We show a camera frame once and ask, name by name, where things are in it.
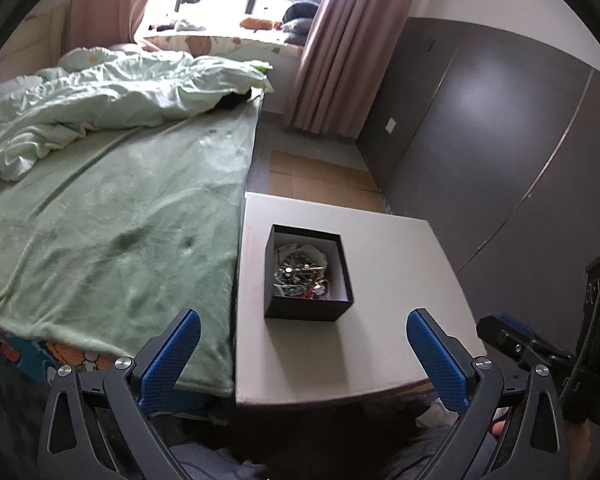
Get pile of jewelry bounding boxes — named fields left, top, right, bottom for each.
left=272, top=250, right=333, bottom=302

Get printed window seat cushion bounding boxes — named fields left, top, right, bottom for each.
left=135, top=33, right=307, bottom=59

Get cartoon printed mattress cover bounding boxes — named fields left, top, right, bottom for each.
left=0, top=319, right=142, bottom=387

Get person's dark trousers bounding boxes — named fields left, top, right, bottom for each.
left=167, top=394, right=483, bottom=480

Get black jewelry box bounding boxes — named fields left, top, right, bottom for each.
left=263, top=223, right=355, bottom=322

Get bed with green sheet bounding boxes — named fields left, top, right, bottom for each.
left=0, top=92, right=262, bottom=397

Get flattened cardboard sheets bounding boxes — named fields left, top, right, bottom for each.
left=267, top=149, right=389, bottom=214

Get person's right forearm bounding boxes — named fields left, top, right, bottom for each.
left=564, top=422, right=591, bottom=480

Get dark blue pillow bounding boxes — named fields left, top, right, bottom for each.
left=280, top=1, right=327, bottom=47

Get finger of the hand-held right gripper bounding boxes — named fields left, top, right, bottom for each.
left=476, top=312, right=577, bottom=377

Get light green duvet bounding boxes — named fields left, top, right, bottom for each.
left=0, top=46, right=276, bottom=184

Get orange plush toy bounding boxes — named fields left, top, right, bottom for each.
left=239, top=15, right=277, bottom=31

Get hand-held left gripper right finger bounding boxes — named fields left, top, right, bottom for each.
left=406, top=308, right=569, bottom=480

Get pink curtain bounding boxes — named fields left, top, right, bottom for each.
left=62, top=0, right=167, bottom=54
left=282, top=0, right=429, bottom=137

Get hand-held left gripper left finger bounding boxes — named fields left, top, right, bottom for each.
left=37, top=308, right=203, bottom=480

